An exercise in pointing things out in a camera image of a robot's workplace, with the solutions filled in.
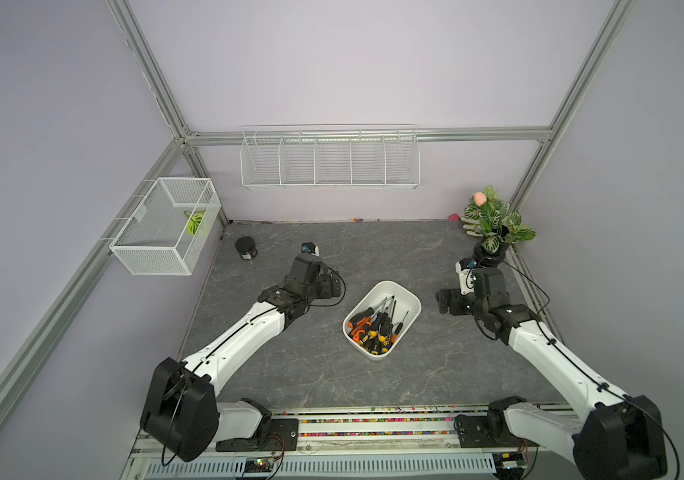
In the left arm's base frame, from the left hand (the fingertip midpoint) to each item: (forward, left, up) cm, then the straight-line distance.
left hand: (325, 279), depth 84 cm
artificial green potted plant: (+6, -49, +11) cm, 51 cm away
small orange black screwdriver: (-9, -21, -16) cm, 28 cm away
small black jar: (+26, +30, -13) cm, 42 cm away
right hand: (-4, -36, -4) cm, 36 cm away
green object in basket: (+14, +35, +13) cm, 39 cm away
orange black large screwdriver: (-5, -11, -13) cm, 18 cm away
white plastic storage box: (0, -25, -15) cm, 29 cm away
